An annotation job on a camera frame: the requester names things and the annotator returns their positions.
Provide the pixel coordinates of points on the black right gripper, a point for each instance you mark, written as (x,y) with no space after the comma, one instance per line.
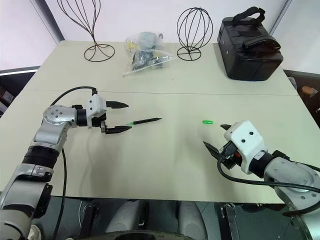
(228,153)

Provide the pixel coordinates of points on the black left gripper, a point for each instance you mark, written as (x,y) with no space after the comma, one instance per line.
(98,121)

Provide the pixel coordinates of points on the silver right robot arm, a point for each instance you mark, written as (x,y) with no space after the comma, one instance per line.
(287,172)

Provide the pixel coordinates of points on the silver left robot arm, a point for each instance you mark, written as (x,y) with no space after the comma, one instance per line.
(53,116)

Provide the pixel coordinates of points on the green pen cap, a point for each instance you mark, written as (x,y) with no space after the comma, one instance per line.
(207,122)

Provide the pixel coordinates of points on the black pen with green end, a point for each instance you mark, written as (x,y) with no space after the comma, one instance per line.
(147,121)

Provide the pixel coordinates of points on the clear plastic bag of parts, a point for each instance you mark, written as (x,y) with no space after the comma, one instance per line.
(146,55)

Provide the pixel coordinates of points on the dark cluttered shelf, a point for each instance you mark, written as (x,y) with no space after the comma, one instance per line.
(306,87)

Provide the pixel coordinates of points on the dark storage shelf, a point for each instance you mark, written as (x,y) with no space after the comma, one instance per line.
(10,87)

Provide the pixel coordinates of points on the dark rounded robot housing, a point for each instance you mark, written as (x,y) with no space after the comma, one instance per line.
(150,236)

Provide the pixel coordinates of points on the white shoe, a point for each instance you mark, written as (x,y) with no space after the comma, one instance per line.
(35,232)

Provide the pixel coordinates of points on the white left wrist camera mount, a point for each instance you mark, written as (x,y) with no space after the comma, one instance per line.
(94,103)

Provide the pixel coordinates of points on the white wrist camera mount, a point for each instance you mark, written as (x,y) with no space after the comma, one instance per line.
(247,136)
(94,103)

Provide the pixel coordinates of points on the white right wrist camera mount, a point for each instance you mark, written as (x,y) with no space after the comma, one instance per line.
(247,136)

